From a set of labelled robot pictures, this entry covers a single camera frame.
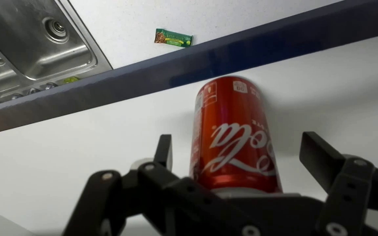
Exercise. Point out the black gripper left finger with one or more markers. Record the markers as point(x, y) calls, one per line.
point(123, 197)

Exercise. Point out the stainless steel sink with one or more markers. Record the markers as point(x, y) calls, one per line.
point(31, 40)

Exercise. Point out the red soda can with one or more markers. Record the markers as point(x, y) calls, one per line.
point(235, 136)

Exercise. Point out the green snack packet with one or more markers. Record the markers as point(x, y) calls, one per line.
point(173, 39)

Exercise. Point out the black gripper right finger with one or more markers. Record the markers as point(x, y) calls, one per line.
point(350, 184)

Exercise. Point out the chrome sink faucet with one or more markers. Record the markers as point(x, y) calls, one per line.
point(39, 88)

